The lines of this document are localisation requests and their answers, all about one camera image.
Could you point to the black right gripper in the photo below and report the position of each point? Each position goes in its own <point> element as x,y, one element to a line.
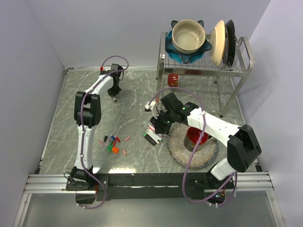
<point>159,127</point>

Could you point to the black plate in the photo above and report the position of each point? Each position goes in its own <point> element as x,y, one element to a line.
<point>230,44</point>

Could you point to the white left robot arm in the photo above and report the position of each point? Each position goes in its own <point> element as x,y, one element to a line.
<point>87,114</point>

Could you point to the blue star-shaped bowl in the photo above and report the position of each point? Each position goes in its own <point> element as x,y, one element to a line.
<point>185,58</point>

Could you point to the salmon capped white marker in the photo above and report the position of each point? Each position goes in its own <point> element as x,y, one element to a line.
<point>154,136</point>

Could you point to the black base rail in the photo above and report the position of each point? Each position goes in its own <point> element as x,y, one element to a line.
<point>147,186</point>

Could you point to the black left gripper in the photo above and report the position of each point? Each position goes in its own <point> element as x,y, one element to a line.
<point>114,92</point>

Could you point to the speckled grey plate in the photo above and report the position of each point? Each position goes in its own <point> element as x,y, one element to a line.
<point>181,155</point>

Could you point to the black and red mug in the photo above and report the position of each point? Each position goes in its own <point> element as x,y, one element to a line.
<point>191,138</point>

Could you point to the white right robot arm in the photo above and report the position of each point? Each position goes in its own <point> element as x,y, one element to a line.
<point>241,142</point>

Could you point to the steel dish rack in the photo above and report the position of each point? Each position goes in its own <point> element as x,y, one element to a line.
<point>237,73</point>

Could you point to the beige ceramic bowl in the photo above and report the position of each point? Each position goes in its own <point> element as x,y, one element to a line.
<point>187,36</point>

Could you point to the green and black highlighter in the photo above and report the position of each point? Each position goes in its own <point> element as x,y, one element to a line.
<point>149,139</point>

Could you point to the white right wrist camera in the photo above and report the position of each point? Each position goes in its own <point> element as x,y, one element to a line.
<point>151,107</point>

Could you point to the pink pen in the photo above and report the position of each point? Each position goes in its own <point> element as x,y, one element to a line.
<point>153,131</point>

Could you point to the small red cup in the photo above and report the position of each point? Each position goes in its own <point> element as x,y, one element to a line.
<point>172,80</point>

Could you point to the orange highlighter cap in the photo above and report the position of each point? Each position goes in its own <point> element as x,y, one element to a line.
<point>115,150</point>

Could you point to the cream plate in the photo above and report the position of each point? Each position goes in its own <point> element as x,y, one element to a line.
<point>217,40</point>

